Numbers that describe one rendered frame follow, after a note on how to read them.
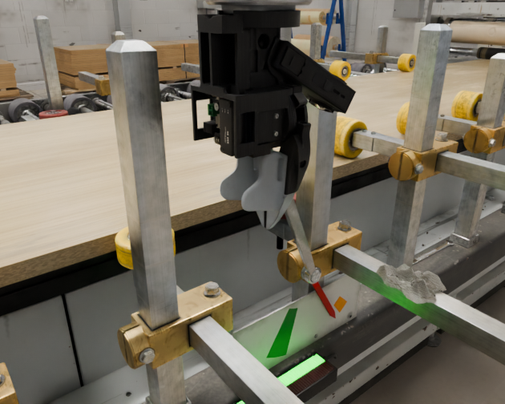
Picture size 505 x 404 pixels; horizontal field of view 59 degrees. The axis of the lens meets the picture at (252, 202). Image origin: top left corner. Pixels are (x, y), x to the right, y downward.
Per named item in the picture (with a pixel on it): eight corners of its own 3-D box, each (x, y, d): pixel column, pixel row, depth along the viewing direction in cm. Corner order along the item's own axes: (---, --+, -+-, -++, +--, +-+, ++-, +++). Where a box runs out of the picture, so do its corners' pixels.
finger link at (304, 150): (263, 185, 45) (264, 100, 42) (276, 182, 46) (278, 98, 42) (294, 200, 42) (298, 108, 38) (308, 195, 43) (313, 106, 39)
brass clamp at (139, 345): (236, 332, 57) (236, 300, 55) (139, 381, 50) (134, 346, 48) (210, 309, 62) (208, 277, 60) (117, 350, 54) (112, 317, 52)
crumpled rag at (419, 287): (456, 288, 57) (459, 273, 56) (426, 309, 53) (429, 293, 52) (397, 260, 63) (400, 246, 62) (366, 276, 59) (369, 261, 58)
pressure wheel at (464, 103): (466, 116, 117) (476, 127, 122) (479, 87, 116) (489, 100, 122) (445, 112, 121) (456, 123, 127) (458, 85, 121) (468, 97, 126)
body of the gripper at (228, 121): (191, 146, 43) (184, 10, 38) (261, 132, 47) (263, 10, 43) (239, 167, 37) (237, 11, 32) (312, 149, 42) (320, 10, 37)
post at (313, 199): (317, 367, 75) (340, 78, 56) (302, 377, 73) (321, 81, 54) (303, 355, 78) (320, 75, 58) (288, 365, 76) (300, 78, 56)
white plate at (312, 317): (357, 317, 76) (363, 268, 72) (236, 390, 62) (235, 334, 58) (355, 315, 77) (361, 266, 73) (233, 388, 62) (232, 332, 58)
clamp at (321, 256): (360, 259, 71) (362, 231, 69) (298, 289, 64) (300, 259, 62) (333, 245, 75) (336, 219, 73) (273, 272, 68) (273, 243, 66)
